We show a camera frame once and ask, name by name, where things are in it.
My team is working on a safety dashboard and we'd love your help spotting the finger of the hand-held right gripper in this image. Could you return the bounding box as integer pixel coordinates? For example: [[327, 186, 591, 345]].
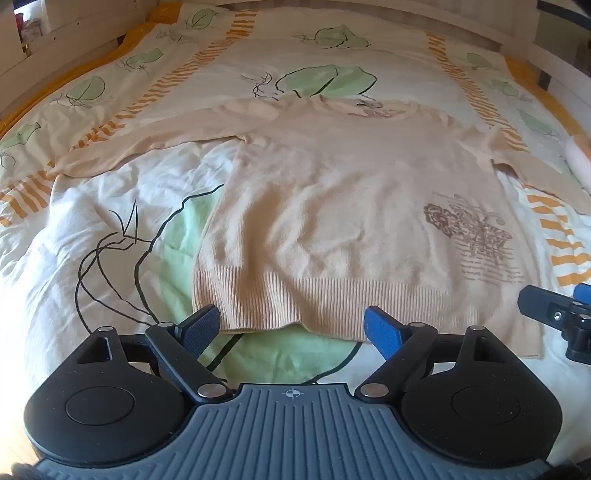
[[517, 284, 591, 363]]

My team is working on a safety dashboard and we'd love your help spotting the white wooden bed frame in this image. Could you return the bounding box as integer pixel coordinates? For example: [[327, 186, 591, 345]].
[[0, 0, 591, 121]]

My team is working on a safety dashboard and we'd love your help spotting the leaf printed duvet cover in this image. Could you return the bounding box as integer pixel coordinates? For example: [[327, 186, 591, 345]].
[[0, 2, 591, 462]]

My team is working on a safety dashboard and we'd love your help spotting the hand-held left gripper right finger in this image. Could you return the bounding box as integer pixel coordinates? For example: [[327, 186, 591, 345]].
[[355, 305, 513, 400]]

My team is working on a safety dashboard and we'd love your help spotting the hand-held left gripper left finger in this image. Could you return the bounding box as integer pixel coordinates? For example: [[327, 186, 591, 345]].
[[74, 305, 232, 401]]

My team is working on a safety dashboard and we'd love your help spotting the red and pink cloth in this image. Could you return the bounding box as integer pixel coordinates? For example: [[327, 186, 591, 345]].
[[13, 11, 43, 43]]

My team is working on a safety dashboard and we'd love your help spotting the beige knit sweater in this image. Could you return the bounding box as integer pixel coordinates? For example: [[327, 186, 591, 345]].
[[48, 98, 585, 358]]

